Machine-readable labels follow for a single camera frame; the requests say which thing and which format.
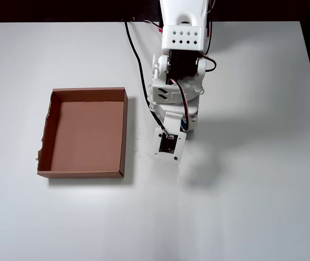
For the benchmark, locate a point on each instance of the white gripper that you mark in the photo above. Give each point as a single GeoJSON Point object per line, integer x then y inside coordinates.
{"type": "Point", "coordinates": [193, 117]}

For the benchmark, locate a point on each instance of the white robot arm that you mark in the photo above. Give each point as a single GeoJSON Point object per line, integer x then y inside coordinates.
{"type": "Point", "coordinates": [182, 38]}

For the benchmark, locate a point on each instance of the brown cardboard box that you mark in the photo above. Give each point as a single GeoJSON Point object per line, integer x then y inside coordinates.
{"type": "Point", "coordinates": [89, 136]}

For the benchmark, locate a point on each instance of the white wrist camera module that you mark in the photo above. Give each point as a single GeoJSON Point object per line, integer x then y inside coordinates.
{"type": "Point", "coordinates": [171, 122]}

